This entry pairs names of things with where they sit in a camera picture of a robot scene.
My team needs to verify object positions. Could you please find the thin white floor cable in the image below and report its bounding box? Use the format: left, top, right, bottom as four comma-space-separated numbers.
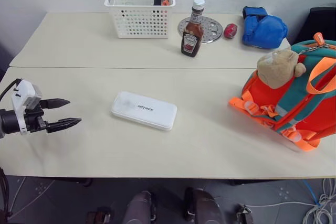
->
246, 201, 319, 208

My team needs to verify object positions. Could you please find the white rectangular box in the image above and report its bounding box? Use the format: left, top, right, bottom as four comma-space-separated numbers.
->
110, 91, 178, 132

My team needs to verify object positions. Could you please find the grey rounded robot leg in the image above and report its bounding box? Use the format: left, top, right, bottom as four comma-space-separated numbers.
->
121, 190, 158, 224

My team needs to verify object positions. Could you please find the dark robot foot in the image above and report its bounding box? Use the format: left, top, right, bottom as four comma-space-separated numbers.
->
86, 205, 113, 224
235, 204, 255, 224

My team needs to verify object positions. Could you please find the white floor cable bundle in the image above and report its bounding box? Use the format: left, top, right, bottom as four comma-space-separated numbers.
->
301, 177, 336, 224

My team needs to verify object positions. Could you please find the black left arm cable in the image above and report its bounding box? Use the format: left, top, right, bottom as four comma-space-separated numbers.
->
0, 78, 22, 102

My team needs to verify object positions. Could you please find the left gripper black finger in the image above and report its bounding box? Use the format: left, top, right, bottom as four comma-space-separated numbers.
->
39, 98, 71, 110
46, 118, 82, 134

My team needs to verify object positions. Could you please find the blue boxing glove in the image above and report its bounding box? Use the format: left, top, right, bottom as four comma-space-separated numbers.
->
241, 6, 289, 50

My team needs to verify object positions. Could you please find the brown plush toy keychain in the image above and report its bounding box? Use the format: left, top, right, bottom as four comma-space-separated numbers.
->
256, 46, 307, 90

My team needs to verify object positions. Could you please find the white perforated plastic basket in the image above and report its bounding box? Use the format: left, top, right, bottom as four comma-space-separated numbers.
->
103, 0, 176, 39

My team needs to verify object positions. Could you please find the dark rounded robot leg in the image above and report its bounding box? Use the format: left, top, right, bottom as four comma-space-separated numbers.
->
183, 186, 227, 224

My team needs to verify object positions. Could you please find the round perforated metal plate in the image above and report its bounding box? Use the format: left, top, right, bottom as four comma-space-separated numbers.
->
177, 16, 224, 45

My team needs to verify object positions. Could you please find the ketchup bottle with white cap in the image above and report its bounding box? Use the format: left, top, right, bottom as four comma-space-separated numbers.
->
180, 0, 206, 58

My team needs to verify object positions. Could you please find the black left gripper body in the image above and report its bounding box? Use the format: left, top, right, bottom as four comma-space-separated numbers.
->
24, 100, 49, 133

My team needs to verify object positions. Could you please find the orange zipper pull tab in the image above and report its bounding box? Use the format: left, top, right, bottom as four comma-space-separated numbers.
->
313, 32, 327, 47

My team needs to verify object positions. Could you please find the small red fruit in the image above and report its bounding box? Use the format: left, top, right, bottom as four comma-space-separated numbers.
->
223, 23, 238, 39

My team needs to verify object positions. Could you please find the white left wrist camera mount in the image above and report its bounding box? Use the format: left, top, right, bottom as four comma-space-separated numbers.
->
10, 79, 43, 136

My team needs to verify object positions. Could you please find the blue floor cable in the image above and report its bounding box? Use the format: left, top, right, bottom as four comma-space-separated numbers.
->
301, 178, 323, 207

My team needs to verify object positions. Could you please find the black chair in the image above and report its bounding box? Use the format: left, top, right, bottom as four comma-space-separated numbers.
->
296, 6, 336, 48

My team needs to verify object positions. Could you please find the orange and teal backpack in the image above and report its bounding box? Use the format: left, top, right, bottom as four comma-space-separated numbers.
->
227, 39, 336, 152

